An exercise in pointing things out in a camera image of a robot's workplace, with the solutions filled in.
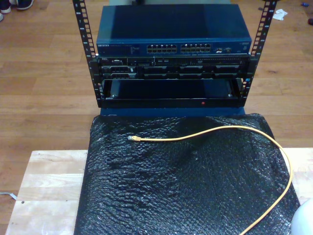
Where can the black rack shelf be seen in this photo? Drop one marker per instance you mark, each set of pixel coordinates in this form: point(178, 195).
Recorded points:
point(171, 102)

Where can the black rack server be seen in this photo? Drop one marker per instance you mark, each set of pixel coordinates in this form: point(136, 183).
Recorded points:
point(195, 71)

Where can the black bubble mat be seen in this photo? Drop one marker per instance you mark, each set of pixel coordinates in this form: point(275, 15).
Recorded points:
point(171, 183)

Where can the white crumpled paper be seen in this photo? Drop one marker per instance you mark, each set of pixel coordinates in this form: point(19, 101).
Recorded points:
point(280, 14)

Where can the grey flat strip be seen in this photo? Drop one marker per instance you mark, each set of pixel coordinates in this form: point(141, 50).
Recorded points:
point(8, 194)

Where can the person's dark shoe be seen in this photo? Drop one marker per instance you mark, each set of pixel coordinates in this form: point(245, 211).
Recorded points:
point(24, 3)

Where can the small blue object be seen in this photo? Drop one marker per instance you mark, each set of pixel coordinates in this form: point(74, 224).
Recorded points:
point(304, 4)

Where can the blue base plate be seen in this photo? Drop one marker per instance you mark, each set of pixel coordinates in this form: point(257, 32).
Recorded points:
point(159, 112)

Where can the blue network switch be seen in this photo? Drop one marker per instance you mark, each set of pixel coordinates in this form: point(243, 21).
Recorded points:
point(171, 24)

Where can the black perforated rack post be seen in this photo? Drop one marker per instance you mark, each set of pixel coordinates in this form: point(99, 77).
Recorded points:
point(265, 19)
point(83, 24)

